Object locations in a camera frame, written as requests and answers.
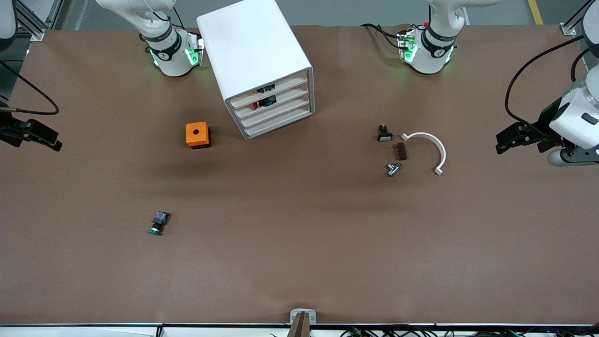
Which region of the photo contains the red push button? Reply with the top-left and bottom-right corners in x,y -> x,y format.
251,95 -> 278,111

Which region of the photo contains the green push button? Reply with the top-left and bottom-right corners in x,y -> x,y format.
148,211 -> 172,236

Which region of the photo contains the orange button box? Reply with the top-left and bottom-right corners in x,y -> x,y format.
186,122 -> 212,150

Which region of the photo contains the white drawer cabinet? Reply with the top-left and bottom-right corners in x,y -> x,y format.
196,0 -> 316,141

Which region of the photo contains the white curved plastic arc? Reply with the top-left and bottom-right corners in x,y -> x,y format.
401,132 -> 447,176

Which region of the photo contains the yellow floor tape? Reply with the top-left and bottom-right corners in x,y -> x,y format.
528,0 -> 546,25

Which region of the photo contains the brown table cover mat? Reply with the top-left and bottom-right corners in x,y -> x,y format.
0,23 -> 599,326

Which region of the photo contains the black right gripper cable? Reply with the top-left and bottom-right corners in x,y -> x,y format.
0,59 -> 60,115

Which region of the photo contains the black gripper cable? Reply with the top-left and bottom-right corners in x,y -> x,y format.
504,34 -> 585,134
0,59 -> 60,115

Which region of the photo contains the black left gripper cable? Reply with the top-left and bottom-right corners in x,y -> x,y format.
504,34 -> 585,134

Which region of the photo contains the thin black cable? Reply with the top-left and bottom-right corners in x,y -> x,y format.
570,46 -> 591,84

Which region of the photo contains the aluminium frame extrusion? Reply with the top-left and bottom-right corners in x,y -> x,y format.
561,0 -> 591,37
14,0 -> 64,42

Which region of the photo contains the black arm base cable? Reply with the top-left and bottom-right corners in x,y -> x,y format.
360,22 -> 404,50

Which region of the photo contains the white table edge rail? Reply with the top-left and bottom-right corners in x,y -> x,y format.
0,323 -> 599,337

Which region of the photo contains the black cable bundle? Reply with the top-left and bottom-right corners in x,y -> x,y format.
341,325 -> 599,337

